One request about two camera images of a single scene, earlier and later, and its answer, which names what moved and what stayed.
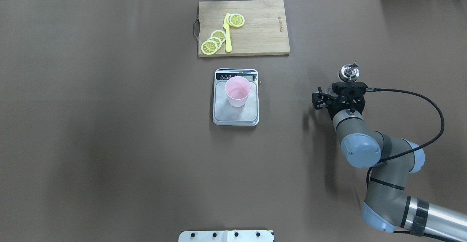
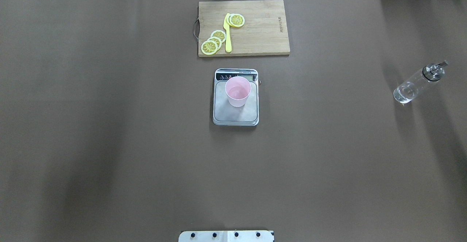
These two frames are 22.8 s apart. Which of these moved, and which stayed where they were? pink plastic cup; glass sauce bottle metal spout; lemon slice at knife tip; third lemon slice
Moved: glass sauce bottle metal spout
Stayed: lemon slice at knife tip; third lemon slice; pink plastic cup
